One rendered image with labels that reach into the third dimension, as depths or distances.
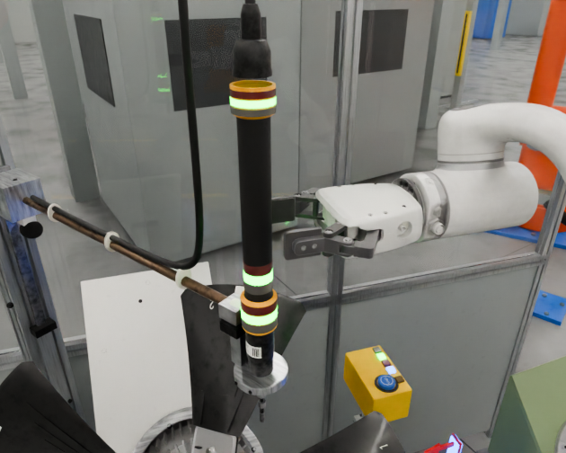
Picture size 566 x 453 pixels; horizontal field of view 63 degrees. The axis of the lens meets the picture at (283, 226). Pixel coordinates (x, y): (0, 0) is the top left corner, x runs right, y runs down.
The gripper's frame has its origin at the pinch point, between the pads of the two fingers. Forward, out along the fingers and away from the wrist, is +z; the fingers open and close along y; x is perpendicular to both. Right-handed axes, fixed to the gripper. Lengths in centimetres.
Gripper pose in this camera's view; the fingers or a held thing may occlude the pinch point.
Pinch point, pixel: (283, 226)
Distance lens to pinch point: 51.4
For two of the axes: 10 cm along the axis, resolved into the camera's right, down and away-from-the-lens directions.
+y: -3.0, -4.4, 8.5
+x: 0.0, -8.9, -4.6
